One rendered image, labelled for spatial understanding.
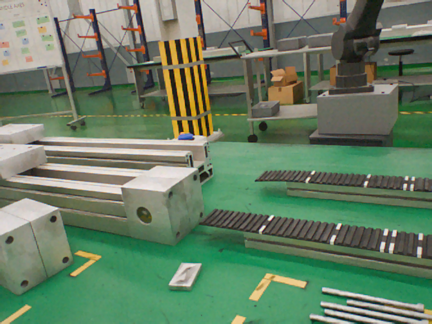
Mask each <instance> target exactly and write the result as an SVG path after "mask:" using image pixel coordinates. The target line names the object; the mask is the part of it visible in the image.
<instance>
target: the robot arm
mask: <svg viewBox="0 0 432 324"><path fill-rule="evenodd" d="M383 3H384V0H357V1H356V2H355V5H354V8H353V10H352V12H351V14H350V15H349V16H348V18H347V20H346V22H344V23H340V24H339V28H338V30H337V31H335V32H334V33H333V35H332V38H331V43H330V47H331V52H332V56H333V57H334V59H335V60H339V62H340V63H339V64H337V75H336V85H332V86H330V87H329V89H328V95H342V94H352V93H371V92H374V89H375V83H374V82H370V83H367V72H366V73H365V61H364V60H366V59H367V57H368V56H372V55H375V54H376V53H377V51H378V49H379V44H380V37H379V36H380V34H381V32H382V29H383V27H382V24H381V23H380V21H379V20H378V19H377V18H378V16H379V12H380V10H381V8H382V5H383Z"/></svg>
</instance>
